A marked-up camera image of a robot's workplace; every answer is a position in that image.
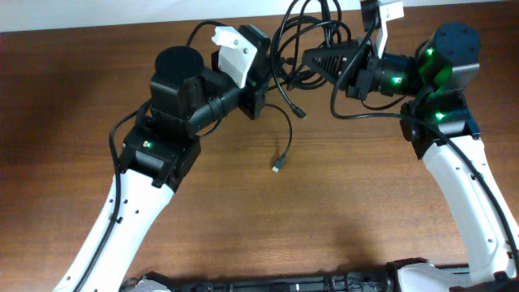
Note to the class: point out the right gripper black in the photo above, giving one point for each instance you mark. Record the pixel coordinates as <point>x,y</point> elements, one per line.
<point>362,76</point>

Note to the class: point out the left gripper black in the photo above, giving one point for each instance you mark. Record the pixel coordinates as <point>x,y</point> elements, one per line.
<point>255,87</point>

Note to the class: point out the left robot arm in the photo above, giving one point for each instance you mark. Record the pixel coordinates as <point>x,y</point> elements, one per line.
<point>159,151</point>

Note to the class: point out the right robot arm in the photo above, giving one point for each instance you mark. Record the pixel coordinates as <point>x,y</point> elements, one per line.
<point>437,121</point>

